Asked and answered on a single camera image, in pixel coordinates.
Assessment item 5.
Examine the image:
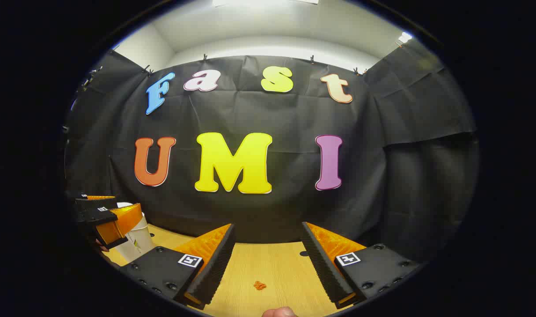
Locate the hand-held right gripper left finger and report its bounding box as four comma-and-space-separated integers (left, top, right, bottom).
118, 223, 237, 310

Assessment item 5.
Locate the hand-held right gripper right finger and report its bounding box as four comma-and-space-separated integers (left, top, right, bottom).
301, 221, 422, 310

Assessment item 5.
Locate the white desktop garbage bin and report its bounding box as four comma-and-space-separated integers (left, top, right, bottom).
113, 202, 157, 264

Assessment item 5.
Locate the wooden desktop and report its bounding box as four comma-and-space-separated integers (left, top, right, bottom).
100, 223, 339, 317

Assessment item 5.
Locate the black backdrop cloth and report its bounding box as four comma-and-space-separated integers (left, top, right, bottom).
63, 39, 480, 265

